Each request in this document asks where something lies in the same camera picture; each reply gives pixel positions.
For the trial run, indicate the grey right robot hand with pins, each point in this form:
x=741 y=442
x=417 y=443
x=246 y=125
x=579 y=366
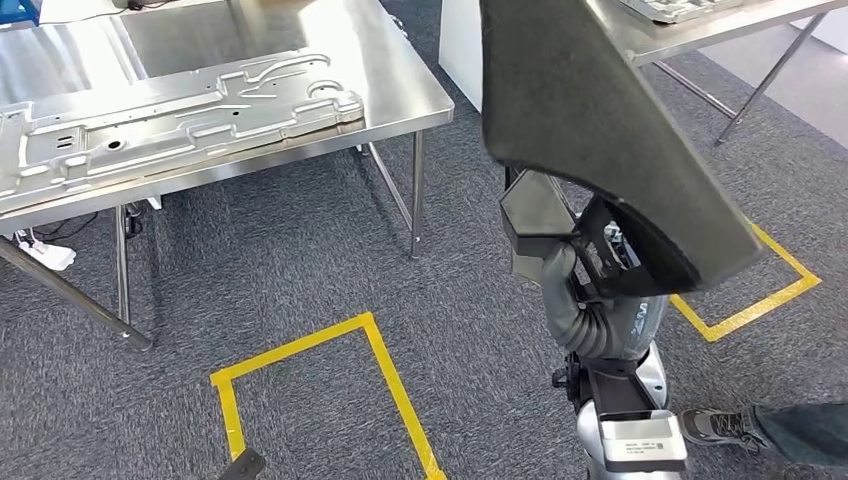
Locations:
x=560 y=278

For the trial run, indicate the black plastic panel part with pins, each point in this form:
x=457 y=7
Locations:
x=563 y=99

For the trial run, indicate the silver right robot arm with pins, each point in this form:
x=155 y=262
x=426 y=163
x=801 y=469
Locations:
x=590 y=338

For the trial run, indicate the stainless steel workbench table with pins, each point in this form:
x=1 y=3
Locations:
x=397 y=79

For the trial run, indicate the small stamped metal part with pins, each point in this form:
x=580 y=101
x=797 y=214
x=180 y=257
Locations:
x=676 y=10

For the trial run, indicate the person's foot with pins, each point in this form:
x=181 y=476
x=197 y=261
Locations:
x=715 y=429

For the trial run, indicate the white cabinet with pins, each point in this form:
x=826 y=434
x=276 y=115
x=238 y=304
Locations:
x=460 y=53

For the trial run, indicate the stainless steel side table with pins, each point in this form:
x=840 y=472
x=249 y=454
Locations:
x=662 y=40

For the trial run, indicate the person's leg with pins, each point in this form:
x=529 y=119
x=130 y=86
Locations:
x=802 y=434

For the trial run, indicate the large stamped metal sheet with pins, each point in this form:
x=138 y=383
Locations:
x=166 y=132

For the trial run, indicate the white power strip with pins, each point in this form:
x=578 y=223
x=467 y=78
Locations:
x=50 y=256

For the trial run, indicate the blue plastic crate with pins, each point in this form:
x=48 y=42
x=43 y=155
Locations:
x=16 y=10

